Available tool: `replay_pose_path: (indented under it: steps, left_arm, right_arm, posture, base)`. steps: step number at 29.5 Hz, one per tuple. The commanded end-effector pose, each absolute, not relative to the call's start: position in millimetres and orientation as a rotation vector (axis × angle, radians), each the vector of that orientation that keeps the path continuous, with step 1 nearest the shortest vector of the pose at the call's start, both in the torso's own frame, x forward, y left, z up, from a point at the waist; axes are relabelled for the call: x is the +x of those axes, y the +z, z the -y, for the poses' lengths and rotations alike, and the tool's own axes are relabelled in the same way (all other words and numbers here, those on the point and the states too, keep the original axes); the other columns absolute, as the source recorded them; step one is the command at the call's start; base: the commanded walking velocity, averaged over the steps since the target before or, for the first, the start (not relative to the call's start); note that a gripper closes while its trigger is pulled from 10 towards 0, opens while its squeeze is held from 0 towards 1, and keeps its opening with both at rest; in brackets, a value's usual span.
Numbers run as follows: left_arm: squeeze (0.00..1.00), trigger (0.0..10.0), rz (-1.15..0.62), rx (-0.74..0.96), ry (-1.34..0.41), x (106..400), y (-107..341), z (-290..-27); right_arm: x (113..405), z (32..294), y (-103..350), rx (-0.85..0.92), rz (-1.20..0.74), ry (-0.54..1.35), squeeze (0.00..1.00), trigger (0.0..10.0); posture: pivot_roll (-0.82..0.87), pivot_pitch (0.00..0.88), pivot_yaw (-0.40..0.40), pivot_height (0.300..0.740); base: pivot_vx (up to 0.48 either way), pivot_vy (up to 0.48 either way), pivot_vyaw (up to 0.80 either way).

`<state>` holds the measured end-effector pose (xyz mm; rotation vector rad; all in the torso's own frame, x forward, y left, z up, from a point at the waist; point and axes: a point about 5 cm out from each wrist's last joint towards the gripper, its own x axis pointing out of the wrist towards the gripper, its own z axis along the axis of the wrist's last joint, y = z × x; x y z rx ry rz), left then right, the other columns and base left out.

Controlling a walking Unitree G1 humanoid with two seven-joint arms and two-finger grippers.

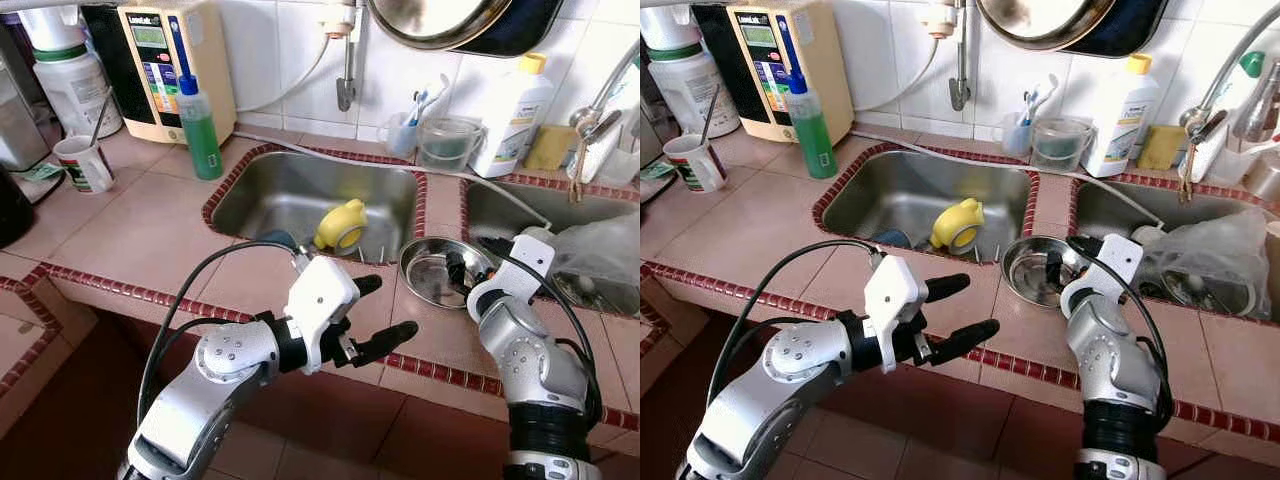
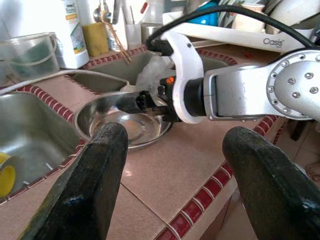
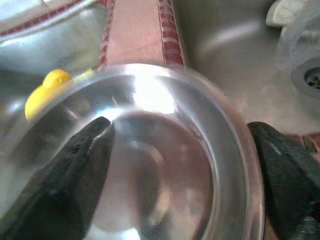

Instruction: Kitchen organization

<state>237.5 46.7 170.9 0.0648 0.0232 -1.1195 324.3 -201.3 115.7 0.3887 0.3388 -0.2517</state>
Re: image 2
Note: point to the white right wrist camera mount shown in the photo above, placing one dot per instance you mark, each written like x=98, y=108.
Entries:
x=187, y=62

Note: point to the translucent utensil cup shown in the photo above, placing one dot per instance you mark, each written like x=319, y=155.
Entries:
x=133, y=37

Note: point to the white detergent bottle yellow cap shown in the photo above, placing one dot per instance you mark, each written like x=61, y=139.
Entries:
x=72, y=37

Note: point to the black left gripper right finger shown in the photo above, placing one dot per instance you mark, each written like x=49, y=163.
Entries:
x=270, y=190

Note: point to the shallow steel plate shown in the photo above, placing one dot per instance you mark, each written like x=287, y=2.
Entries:
x=140, y=130

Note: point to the cream plastic spoon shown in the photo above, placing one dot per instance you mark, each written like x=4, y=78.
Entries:
x=127, y=88

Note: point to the translucent plastic container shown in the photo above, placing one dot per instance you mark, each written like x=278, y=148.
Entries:
x=155, y=12

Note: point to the ochre scouring sponge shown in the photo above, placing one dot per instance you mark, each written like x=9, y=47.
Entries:
x=96, y=40

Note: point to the small steel cup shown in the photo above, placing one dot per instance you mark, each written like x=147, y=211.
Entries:
x=150, y=32

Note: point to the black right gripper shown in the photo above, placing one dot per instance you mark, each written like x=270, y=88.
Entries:
x=167, y=105

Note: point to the steel sink basin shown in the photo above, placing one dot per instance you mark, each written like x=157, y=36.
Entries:
x=37, y=130

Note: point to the yellow plastic bowl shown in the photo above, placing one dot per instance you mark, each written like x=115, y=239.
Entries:
x=7, y=180

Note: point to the blue plastic bowl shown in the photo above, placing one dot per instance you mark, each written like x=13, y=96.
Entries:
x=205, y=17

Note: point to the clear plastic bag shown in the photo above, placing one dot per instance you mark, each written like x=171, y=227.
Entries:
x=150, y=75

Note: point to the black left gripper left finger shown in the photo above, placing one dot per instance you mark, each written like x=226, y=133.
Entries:
x=82, y=187

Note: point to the white ceramic bowl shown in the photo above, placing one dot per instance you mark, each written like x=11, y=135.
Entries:
x=295, y=12

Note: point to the clear plastic small bucket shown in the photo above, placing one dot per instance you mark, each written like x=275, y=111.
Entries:
x=30, y=57

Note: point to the white plastic dish rack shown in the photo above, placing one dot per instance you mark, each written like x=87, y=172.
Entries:
x=237, y=37

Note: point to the bare human foot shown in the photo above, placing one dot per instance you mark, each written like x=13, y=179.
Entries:
x=313, y=171

